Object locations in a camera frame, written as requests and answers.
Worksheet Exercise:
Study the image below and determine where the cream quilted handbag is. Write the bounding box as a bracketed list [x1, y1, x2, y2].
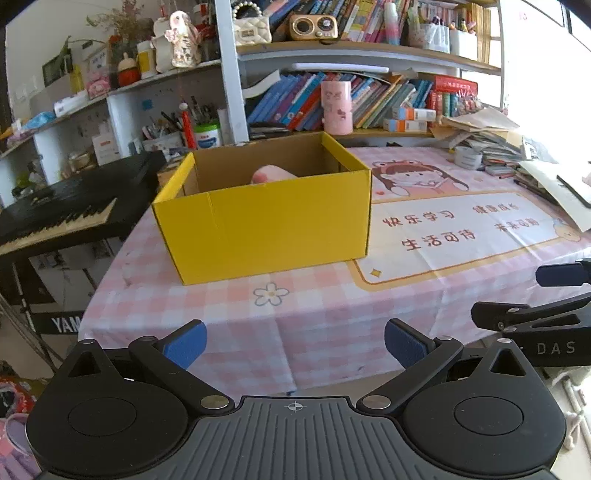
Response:
[232, 2, 271, 45]

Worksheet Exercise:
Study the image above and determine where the yellow cardboard box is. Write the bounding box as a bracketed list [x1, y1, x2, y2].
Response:
[151, 131, 373, 286]

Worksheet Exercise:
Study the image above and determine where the pink cartoon tin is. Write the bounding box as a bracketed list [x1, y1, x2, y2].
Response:
[87, 69, 112, 99]

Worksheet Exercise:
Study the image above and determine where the white bookshelf unit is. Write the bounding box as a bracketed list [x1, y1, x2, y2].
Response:
[0, 0, 506, 204]

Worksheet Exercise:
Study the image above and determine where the white tissue pack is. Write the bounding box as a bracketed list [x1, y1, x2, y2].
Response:
[53, 97, 88, 116]

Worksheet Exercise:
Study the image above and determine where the white carton box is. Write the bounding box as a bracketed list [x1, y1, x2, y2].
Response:
[91, 134, 118, 166]

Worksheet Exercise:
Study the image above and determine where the black electronic keyboard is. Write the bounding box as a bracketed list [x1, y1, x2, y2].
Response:
[0, 150, 168, 257]

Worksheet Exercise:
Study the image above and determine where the pink plush toy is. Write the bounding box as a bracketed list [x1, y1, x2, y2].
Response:
[250, 165, 300, 184]

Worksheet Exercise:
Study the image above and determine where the dried flower bouquet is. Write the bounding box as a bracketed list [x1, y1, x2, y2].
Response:
[88, 0, 153, 51]

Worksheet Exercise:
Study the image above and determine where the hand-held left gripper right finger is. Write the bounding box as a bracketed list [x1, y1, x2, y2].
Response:
[357, 318, 539, 414]

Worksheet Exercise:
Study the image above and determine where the pile of papers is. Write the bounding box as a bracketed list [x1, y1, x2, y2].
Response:
[434, 108, 591, 232]

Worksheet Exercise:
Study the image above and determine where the wooden chessboard box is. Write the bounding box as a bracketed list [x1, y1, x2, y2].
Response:
[157, 161, 186, 197]

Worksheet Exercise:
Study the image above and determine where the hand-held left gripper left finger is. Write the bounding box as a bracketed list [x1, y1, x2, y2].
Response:
[56, 319, 236, 415]

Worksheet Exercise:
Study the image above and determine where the red book box set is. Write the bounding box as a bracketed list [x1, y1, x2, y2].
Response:
[429, 76, 481, 116]

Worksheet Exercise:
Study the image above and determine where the black keyboard stand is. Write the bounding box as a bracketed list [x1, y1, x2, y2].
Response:
[0, 249, 121, 370]

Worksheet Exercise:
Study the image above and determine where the pink cartoon cup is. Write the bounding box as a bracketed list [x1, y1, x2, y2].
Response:
[321, 80, 354, 136]

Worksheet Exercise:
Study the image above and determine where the red tassel ornament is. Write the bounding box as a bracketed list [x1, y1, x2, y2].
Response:
[180, 102, 194, 149]

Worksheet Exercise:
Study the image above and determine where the pink bag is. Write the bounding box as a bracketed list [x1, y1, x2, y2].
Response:
[0, 376, 44, 480]

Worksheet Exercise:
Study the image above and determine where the pastel striped bottle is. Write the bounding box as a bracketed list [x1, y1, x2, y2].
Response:
[383, 0, 400, 44]

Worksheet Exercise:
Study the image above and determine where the row of leaning books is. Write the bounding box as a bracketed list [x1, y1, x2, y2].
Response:
[247, 69, 435, 132]

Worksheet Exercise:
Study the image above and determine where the shelf of picture books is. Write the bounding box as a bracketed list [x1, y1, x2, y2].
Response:
[268, 0, 416, 44]

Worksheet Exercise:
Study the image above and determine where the white pen holder with pens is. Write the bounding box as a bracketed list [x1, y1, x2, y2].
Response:
[142, 111, 183, 153]

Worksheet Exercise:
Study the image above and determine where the blue tissue pack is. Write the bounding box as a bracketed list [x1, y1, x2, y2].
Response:
[21, 111, 56, 130]

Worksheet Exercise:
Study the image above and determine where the floral fabric rabbit doll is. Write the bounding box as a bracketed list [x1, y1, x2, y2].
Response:
[165, 11, 201, 69]

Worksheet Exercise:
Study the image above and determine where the pen holder with brushes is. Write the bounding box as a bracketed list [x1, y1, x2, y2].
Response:
[190, 95, 218, 125]

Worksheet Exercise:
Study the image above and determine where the white jar green lid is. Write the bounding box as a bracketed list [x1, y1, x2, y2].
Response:
[194, 121, 221, 149]

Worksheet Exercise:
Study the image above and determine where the red round doll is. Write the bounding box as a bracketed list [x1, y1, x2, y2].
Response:
[117, 52, 139, 88]

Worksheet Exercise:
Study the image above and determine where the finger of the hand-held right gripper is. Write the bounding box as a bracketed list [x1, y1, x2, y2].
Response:
[471, 293, 591, 334]
[536, 260, 591, 288]

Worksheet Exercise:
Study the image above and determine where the cartoon girl desk mat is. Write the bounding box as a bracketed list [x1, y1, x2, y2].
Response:
[348, 159, 591, 291]

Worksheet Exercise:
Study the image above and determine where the wooden radio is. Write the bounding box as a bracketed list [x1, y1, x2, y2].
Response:
[288, 14, 340, 43]

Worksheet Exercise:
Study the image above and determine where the pink checked desktop tablecloth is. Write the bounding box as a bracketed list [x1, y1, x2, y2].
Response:
[76, 145, 591, 398]

